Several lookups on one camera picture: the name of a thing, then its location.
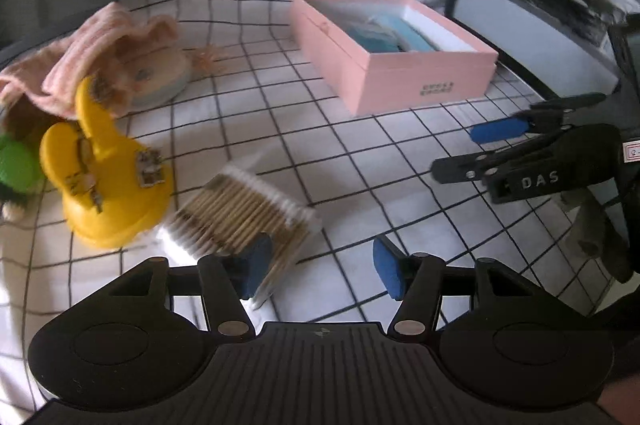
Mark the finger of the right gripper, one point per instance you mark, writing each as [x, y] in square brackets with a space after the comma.
[541, 118]
[568, 155]

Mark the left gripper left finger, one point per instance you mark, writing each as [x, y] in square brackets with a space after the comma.
[227, 281]

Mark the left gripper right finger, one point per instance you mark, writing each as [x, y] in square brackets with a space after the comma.
[414, 281]

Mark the cotton swab pack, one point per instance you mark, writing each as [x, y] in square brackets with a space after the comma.
[252, 226]

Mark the blue face mask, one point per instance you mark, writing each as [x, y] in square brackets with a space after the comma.
[406, 38]

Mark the yellow rubber toy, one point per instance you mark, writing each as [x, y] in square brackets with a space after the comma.
[112, 187]

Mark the pink bow hair clip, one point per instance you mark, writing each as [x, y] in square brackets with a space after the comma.
[207, 60]

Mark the beige oval pouch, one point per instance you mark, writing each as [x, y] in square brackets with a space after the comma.
[158, 77]

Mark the pink striped towel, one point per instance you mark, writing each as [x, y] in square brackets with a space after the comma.
[102, 45]

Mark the blue tissue pack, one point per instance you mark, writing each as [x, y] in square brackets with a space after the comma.
[373, 38]

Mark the pink cardboard box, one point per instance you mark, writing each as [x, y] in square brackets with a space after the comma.
[388, 55]

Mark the green plush toy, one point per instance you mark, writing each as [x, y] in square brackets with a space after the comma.
[21, 176]

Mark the white black grid tablecloth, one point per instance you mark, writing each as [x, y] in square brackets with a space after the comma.
[321, 355]

